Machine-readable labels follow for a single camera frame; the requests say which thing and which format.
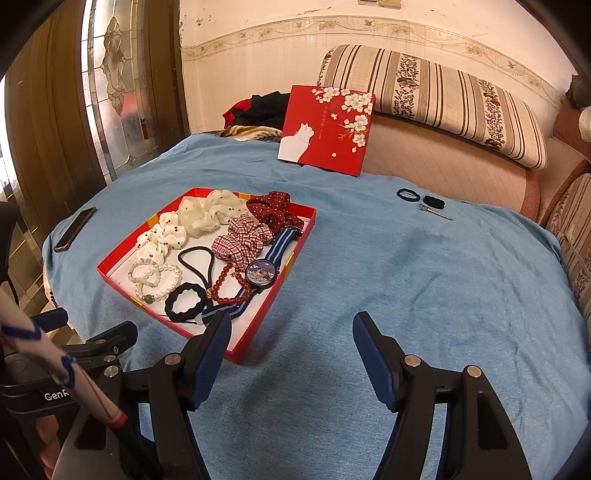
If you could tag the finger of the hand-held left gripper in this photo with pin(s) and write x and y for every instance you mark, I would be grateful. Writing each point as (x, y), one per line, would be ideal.
(48, 321)
(115, 337)

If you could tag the beige floral cloth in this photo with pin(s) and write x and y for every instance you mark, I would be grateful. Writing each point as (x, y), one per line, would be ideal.
(249, 133)

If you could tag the white pillow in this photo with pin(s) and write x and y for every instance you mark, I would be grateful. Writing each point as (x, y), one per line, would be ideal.
(586, 121)

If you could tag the striped floral armrest cushion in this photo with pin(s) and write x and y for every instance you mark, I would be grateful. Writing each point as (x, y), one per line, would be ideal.
(577, 221)

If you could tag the dark clothing pile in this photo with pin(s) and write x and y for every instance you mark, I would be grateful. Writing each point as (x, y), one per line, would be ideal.
(263, 110)

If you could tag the white black-dotted scrunchie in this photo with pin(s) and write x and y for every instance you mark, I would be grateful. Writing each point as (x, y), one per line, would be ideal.
(161, 240)

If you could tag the blue blanket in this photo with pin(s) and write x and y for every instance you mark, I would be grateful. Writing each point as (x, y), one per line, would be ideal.
(392, 277)

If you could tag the red box lid white cat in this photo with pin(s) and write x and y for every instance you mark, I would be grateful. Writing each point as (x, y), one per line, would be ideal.
(323, 138)

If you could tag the dark grey cloth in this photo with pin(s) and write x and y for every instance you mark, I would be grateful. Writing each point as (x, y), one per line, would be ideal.
(579, 90)

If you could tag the pink brown sofa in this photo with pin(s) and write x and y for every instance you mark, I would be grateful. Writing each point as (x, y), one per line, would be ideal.
(438, 161)

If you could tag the small black scrunchie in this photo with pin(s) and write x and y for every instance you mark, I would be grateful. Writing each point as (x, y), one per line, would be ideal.
(434, 201)

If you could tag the dark red polka-dot scrunchie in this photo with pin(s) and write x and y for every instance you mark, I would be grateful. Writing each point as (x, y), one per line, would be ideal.
(272, 205)

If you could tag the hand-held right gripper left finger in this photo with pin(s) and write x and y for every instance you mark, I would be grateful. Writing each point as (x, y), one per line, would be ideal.
(212, 350)

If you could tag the wooden stained glass door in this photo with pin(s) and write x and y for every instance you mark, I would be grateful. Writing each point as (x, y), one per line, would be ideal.
(115, 69)

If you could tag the black smartphone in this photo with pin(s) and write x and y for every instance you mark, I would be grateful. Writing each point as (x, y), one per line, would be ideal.
(76, 229)

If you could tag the red gift box tray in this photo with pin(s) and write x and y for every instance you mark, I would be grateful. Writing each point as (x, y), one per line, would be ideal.
(242, 330)

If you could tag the metal hair clip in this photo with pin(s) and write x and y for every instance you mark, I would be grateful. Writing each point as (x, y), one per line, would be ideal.
(424, 207)

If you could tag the red white plaid scrunchie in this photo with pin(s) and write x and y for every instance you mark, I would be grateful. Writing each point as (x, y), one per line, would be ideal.
(240, 240)

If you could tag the cream dotted scrunchie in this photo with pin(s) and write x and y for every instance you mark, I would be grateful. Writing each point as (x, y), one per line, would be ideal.
(207, 212)

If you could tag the long striped floral cushion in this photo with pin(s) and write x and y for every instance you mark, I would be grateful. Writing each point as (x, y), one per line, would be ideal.
(438, 101)

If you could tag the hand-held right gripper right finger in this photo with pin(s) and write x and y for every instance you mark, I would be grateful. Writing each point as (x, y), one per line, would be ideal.
(371, 360)

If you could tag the person's left hand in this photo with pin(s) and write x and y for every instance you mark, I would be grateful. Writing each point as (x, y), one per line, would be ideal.
(50, 438)

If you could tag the beige wall switch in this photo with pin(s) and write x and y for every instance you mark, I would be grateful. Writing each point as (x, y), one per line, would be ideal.
(388, 3)

